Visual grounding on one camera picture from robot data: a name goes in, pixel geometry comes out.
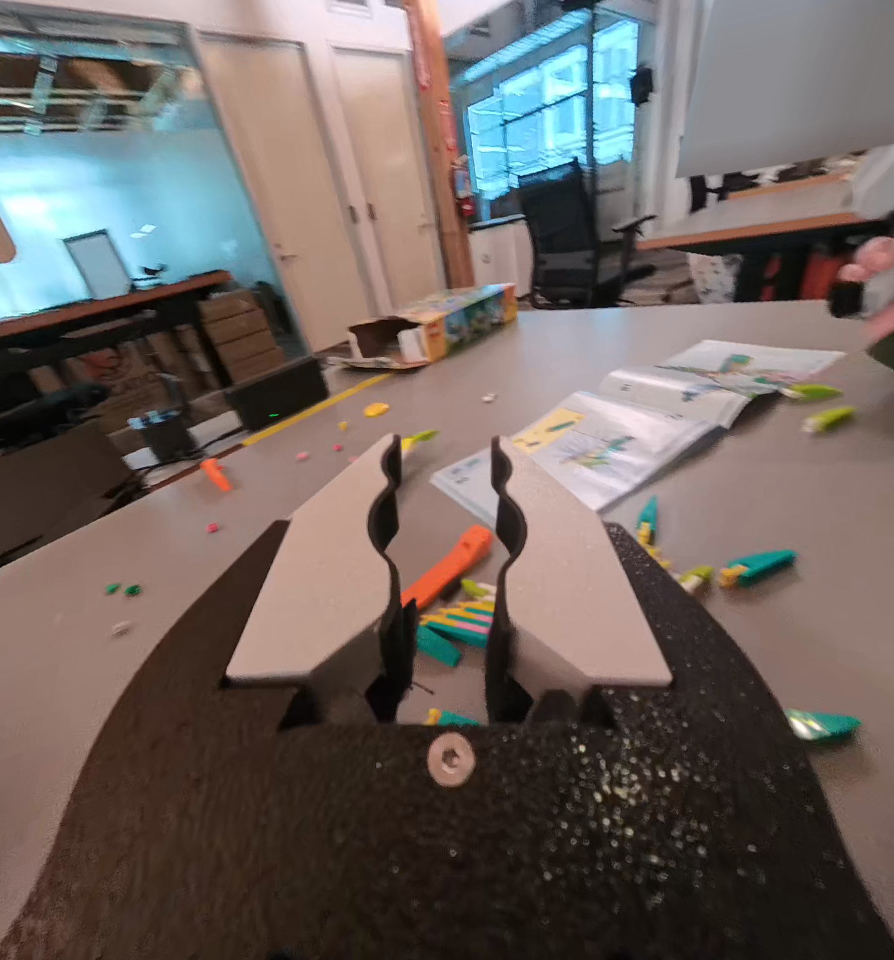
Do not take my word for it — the teal and pink lego leaf cluster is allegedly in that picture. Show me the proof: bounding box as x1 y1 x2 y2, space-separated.
415 576 498 670

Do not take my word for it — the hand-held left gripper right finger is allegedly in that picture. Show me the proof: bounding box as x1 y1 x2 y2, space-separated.
486 436 674 724

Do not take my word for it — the grey panel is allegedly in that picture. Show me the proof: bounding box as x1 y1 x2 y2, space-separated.
675 0 894 180

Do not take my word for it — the white door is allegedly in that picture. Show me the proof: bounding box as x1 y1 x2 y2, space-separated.
328 45 448 312
195 31 361 355

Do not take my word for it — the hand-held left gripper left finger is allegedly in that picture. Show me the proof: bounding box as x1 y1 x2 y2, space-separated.
224 433 420 719

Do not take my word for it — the lego instruction booklet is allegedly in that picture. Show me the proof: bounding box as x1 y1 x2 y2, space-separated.
429 339 847 528

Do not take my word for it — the black box with green light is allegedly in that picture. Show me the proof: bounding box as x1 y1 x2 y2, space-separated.
224 357 333 434

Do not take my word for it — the stack of cardboard boxes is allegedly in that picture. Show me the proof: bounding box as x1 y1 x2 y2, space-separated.
194 288 289 385

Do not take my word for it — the lego set cardboard box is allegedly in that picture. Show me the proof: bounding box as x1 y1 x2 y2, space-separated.
327 282 520 371

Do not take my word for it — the wooden beam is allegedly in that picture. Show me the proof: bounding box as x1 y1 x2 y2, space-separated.
404 0 476 291

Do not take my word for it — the person's right hand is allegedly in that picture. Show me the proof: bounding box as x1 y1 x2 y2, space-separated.
840 235 894 345

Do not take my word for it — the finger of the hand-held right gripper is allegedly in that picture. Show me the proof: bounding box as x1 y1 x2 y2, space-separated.
850 141 894 220

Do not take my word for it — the black office chair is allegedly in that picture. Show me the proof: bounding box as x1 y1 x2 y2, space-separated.
516 158 658 310

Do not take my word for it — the white screen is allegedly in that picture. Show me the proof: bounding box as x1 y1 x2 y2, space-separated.
62 228 133 300

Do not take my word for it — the large orange brick separator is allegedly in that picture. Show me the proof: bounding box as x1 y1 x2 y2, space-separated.
399 524 494 611

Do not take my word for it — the long wooden top desk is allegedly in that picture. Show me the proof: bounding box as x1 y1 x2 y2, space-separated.
0 270 235 357

